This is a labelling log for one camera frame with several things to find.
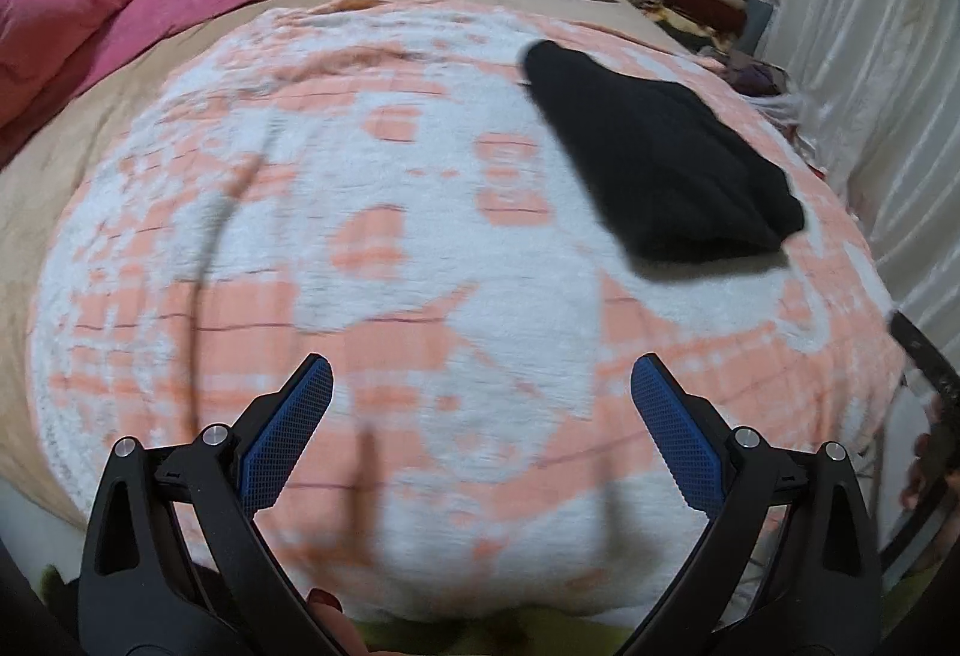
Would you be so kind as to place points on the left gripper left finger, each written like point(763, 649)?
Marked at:
point(174, 562)

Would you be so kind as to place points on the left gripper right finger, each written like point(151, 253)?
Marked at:
point(787, 564)

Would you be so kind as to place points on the black orange knit sweater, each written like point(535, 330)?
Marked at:
point(674, 183)

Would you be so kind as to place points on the bag of clothes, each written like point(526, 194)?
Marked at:
point(765, 86)

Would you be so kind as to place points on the person's right hand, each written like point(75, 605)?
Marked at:
point(935, 456)

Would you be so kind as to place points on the person's left hand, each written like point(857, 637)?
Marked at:
point(327, 609)

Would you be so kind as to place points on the beige fleece bed sheet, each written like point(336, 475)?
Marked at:
point(38, 183)

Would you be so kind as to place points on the white satin curtain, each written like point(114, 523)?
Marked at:
point(879, 86)

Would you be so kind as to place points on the peach white plush blanket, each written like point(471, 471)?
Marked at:
point(377, 187)

